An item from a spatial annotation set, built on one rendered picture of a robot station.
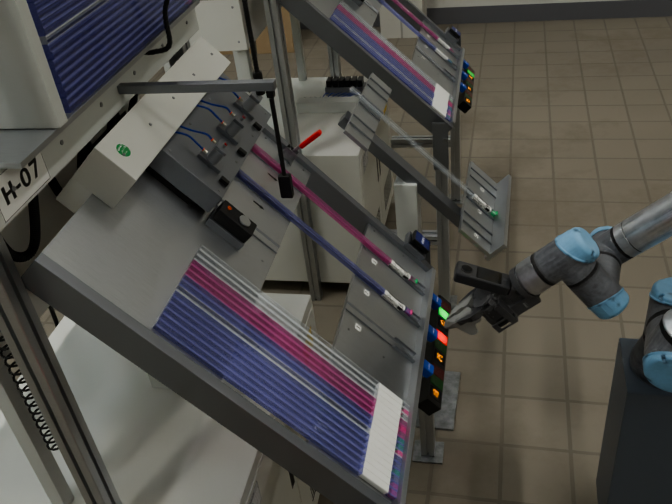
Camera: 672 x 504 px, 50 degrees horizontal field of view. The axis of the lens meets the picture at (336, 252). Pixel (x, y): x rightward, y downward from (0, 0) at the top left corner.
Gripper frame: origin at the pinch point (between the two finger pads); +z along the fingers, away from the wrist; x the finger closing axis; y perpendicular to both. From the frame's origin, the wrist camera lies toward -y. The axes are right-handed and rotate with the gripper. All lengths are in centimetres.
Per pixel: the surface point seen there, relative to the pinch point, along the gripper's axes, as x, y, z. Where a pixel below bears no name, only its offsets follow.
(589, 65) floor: 324, 97, 4
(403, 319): -2.2, -7.7, 5.3
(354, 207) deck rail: 18.9, -27.5, 4.7
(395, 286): 5.6, -11.4, 5.3
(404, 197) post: 41.8, -13.6, 6.1
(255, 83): -14, -65, -21
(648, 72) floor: 311, 118, -20
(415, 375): -16.7, -3.4, 3.8
